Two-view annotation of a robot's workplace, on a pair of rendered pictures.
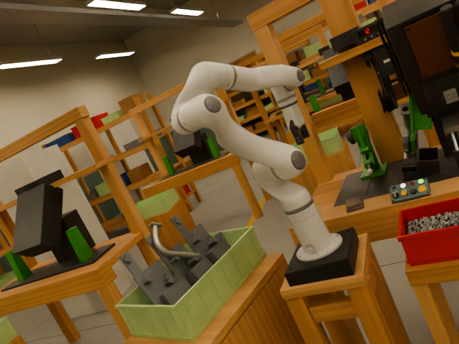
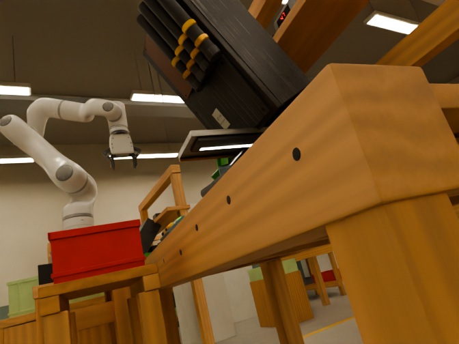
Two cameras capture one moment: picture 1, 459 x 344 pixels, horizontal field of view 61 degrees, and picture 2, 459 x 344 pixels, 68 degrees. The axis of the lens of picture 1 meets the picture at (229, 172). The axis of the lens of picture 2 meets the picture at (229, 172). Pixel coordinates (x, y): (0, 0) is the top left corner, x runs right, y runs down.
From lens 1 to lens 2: 1.86 m
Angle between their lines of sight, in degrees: 43
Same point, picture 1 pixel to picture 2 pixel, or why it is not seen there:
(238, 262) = not seen: hidden behind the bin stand
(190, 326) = (14, 305)
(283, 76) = (89, 106)
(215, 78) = (40, 107)
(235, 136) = (31, 148)
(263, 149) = (48, 161)
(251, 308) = not seen: hidden behind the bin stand
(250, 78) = (72, 109)
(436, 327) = not seen: outside the picture
